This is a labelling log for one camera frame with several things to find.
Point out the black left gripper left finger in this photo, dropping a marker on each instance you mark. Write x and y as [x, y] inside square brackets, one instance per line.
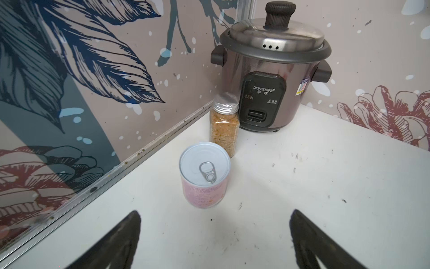
[116, 249]

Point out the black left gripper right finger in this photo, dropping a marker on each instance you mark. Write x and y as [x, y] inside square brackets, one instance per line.
[312, 246]

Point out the pink tin can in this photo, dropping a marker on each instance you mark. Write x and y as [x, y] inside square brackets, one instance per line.
[204, 169]

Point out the glass spice jar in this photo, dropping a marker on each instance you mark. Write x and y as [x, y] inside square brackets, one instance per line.
[224, 122]

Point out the silver rice cooker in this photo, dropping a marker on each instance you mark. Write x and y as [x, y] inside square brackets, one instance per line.
[269, 63]

